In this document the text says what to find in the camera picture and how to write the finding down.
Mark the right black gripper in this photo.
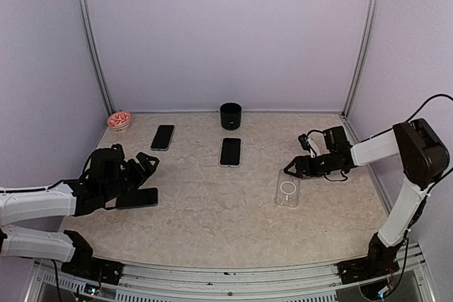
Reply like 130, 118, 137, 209
284, 151, 337, 178

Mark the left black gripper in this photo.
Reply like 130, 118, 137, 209
101, 151, 159, 202

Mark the black phone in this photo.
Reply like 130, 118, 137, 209
219, 138, 241, 167
150, 124, 175, 151
115, 187, 159, 209

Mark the clear phone case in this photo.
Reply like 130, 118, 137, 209
275, 169, 300, 208

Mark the black phone bottom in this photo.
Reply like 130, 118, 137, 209
115, 187, 159, 209

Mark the lavender phone case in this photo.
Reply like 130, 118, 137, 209
218, 137, 243, 169

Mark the black phone top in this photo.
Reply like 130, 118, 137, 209
219, 138, 241, 167

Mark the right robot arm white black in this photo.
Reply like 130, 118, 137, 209
284, 118, 450, 277

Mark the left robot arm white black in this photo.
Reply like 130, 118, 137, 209
1, 144, 160, 277

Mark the red white patterned bowl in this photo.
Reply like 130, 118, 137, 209
107, 111, 132, 132

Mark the dark green mug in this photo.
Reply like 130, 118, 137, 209
219, 103, 242, 131

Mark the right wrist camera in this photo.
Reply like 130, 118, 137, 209
298, 134, 319, 158

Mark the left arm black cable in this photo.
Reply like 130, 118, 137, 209
0, 153, 96, 302

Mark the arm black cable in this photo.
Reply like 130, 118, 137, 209
306, 93, 453, 186
0, 153, 96, 302

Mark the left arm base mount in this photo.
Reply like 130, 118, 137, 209
61, 257, 124, 286

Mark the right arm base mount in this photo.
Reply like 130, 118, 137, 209
337, 257, 400, 284

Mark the front aluminium rail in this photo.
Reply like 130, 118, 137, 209
24, 243, 438, 301

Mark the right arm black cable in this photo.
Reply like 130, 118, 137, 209
306, 93, 453, 186

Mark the left aluminium frame post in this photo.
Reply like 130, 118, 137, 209
77, 0, 115, 115

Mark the aluminium frame post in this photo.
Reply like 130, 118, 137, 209
77, 0, 115, 115
342, 0, 379, 119

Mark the right aluminium frame post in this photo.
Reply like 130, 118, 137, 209
342, 0, 379, 119

